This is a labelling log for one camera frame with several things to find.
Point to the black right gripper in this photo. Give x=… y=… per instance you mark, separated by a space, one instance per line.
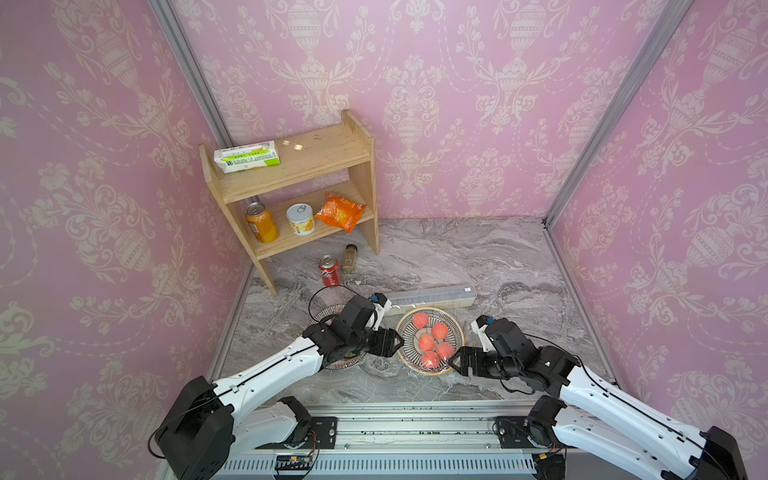
x=476 y=360

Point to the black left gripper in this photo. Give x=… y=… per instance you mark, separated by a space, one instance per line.
x=387 y=341

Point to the cream plastic wrap dispenser box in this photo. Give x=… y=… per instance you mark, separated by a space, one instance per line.
x=445 y=297

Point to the striped plate of peaches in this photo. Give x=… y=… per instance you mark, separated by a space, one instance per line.
x=430 y=341

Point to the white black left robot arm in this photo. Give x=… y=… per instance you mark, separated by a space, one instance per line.
x=252 y=390

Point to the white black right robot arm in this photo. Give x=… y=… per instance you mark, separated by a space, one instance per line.
x=579 y=409

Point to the red cola can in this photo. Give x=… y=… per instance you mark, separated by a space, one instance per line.
x=330 y=271

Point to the orange snack bag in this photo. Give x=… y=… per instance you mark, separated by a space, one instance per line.
x=341 y=212

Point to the white yellow tin can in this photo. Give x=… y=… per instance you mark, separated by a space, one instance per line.
x=301 y=219

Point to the orange drink can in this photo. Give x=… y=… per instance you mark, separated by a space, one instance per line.
x=261 y=223

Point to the wooden two-tier shelf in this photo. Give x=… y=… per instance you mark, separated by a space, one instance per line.
x=347 y=146

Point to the green white carton box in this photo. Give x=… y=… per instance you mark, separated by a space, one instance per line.
x=246 y=157

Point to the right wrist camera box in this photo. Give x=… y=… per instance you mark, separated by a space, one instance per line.
x=479 y=327

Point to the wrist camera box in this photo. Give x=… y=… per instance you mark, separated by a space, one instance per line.
x=382 y=304
x=479 y=327

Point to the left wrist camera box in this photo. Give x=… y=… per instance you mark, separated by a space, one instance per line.
x=382 y=304

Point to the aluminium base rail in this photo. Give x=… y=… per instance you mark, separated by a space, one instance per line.
x=414 y=441

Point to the aluminium corner frame post left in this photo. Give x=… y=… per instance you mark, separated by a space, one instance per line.
x=191 y=68

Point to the aluminium corner frame post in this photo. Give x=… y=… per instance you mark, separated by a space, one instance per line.
x=670 y=18
x=191 y=68

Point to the aluminium corner frame post right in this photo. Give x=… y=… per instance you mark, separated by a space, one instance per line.
x=670 y=18

